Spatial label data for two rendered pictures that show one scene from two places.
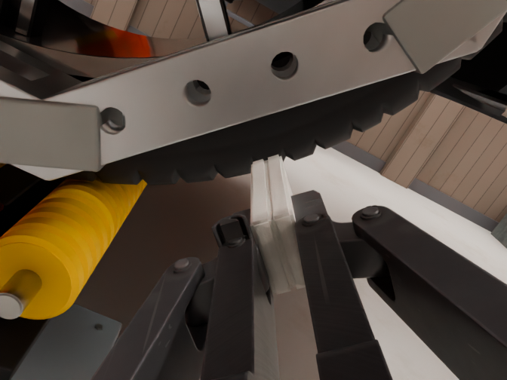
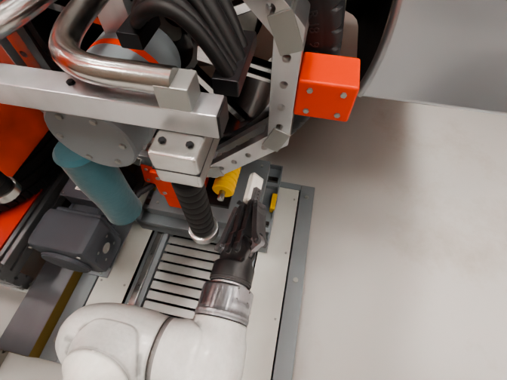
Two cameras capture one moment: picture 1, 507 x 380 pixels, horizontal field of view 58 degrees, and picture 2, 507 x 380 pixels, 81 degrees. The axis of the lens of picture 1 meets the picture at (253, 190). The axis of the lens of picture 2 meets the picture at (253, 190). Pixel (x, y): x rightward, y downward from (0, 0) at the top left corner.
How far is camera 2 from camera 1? 0.50 m
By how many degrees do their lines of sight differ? 43
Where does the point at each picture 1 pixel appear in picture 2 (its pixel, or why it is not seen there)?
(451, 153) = not seen: outside the picture
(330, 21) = (252, 147)
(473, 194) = not seen: outside the picture
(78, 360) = not seen: hidden behind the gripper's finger
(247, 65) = (241, 156)
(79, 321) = (254, 165)
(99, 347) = (263, 173)
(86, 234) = (231, 176)
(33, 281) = (223, 192)
